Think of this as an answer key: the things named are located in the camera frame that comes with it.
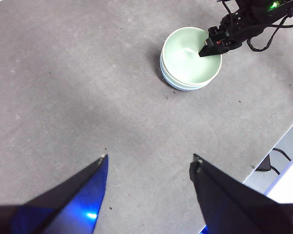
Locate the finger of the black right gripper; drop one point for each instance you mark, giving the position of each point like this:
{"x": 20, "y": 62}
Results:
{"x": 212, "y": 51}

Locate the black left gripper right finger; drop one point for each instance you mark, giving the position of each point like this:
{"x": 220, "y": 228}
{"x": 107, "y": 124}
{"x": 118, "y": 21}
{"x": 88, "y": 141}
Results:
{"x": 234, "y": 207}

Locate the black power adapter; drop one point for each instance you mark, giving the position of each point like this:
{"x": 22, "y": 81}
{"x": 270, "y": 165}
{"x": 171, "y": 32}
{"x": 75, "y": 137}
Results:
{"x": 265, "y": 165}

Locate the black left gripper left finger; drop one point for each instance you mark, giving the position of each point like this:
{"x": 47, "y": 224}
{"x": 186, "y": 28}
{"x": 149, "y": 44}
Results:
{"x": 63, "y": 207}

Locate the green ribbed bowl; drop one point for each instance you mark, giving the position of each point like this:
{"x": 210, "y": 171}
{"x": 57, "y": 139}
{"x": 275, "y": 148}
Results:
{"x": 177, "y": 83}
{"x": 185, "y": 68}

